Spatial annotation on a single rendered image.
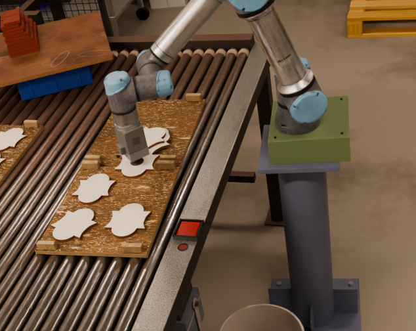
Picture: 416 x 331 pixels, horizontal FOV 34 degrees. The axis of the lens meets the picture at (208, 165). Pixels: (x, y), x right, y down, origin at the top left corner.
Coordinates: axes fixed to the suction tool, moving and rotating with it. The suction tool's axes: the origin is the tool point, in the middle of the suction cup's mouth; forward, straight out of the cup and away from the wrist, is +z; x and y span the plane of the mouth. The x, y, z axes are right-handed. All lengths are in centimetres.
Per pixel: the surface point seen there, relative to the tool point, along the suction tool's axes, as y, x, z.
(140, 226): 18.6, -9.9, 7.4
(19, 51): -104, -6, -4
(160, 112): -36.0, 24.7, 8.4
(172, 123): -25.8, 24.6, 8.4
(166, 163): -2.4, 10.2, 6.1
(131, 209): 9.4, -8.4, 7.4
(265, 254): -34, 60, 102
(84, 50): -86, 17, -2
